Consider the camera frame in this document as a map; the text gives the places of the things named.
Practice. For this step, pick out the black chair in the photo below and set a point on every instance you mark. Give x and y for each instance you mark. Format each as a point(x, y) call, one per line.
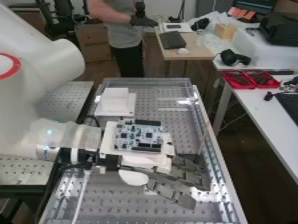
point(60, 16)

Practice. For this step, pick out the person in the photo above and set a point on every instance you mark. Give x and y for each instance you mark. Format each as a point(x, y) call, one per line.
point(121, 30)

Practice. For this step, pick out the black bag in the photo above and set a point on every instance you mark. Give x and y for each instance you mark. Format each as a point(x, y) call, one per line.
point(281, 30)

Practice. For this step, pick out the black round device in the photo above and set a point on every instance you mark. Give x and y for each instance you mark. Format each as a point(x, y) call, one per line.
point(234, 57)

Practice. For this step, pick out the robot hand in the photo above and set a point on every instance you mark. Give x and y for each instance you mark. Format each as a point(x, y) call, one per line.
point(137, 136)

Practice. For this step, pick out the clear box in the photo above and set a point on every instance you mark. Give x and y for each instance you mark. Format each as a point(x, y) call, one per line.
point(177, 110)

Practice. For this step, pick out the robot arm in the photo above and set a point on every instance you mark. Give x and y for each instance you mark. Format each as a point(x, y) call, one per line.
point(35, 100)

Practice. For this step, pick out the small white box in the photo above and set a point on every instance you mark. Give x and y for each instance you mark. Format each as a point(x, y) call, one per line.
point(115, 103)

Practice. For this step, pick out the wooden desk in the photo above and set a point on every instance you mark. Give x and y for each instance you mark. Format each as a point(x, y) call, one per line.
point(187, 63)

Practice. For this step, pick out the cardboard box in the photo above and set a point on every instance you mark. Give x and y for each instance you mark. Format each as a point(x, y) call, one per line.
point(93, 45)

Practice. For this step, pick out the red tray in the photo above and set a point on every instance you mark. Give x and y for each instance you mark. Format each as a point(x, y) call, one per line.
point(264, 78)
point(238, 80)

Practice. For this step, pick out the small wooden box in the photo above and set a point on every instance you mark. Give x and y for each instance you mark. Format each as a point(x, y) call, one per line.
point(225, 31)

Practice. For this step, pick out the white computer mouse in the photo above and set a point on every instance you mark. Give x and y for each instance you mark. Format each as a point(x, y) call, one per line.
point(183, 51)

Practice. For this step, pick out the white desk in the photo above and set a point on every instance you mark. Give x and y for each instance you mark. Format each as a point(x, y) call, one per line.
point(266, 126)

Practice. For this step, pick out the black keyboard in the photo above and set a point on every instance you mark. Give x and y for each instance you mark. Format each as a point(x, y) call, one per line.
point(172, 39)
point(290, 106)

